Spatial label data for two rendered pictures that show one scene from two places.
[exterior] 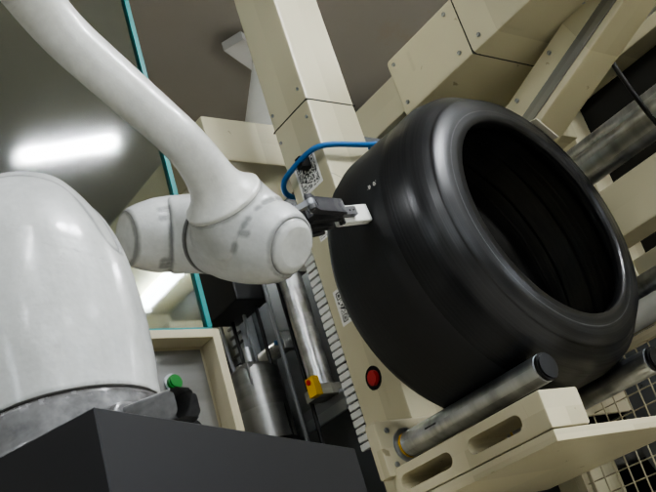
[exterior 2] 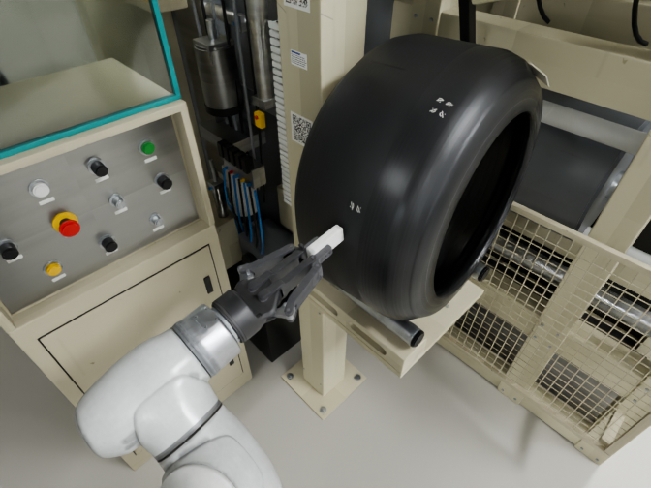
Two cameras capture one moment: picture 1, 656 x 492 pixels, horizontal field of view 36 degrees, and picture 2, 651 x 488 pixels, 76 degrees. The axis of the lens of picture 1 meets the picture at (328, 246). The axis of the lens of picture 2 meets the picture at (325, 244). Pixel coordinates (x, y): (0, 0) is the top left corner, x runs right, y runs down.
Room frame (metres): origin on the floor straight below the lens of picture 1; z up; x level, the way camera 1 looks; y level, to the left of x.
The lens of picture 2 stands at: (0.96, -0.04, 1.69)
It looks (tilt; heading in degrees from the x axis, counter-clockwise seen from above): 44 degrees down; 358
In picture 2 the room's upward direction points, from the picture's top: straight up
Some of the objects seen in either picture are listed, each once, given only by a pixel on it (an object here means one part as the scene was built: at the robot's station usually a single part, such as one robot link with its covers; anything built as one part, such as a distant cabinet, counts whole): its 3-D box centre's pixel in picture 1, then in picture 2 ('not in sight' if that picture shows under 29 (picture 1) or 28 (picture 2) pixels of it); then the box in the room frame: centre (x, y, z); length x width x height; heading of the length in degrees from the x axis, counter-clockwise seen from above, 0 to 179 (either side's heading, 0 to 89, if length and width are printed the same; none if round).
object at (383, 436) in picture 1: (460, 440); not in sight; (1.83, -0.12, 0.90); 0.40 x 0.03 x 0.10; 132
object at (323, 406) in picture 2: not in sight; (324, 377); (1.88, -0.05, 0.01); 0.27 x 0.27 x 0.02; 42
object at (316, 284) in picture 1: (342, 333); (290, 125); (1.92, 0.03, 1.19); 0.05 x 0.04 x 0.48; 132
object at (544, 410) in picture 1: (483, 448); (357, 311); (1.61, -0.14, 0.83); 0.36 x 0.09 x 0.06; 42
